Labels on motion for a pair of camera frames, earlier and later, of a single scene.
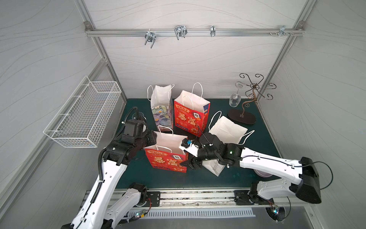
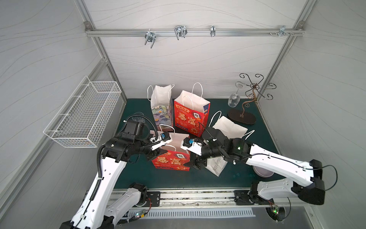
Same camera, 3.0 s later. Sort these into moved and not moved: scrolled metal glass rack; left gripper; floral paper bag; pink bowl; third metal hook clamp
Moved: left gripper
Not moved: scrolled metal glass rack; pink bowl; floral paper bag; third metal hook clamp
